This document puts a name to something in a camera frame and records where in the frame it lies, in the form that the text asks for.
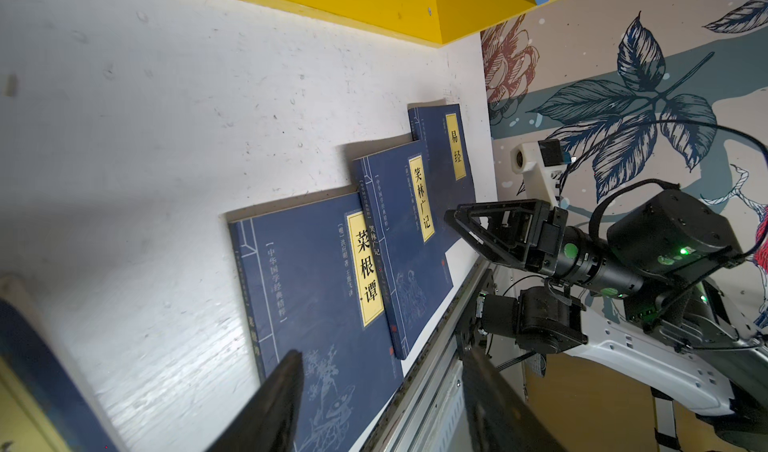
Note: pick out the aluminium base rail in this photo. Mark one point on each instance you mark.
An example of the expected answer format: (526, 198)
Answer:
(424, 412)

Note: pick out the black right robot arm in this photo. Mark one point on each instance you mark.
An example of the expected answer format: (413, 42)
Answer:
(659, 260)

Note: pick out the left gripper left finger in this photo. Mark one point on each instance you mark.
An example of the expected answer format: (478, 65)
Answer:
(269, 420)

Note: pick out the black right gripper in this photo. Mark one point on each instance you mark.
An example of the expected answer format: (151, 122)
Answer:
(519, 234)

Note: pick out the blue book yellow label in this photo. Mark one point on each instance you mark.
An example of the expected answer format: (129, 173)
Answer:
(405, 239)

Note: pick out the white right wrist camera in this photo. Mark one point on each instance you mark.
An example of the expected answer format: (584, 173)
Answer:
(543, 166)

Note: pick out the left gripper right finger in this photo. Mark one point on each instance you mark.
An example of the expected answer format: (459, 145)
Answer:
(498, 419)

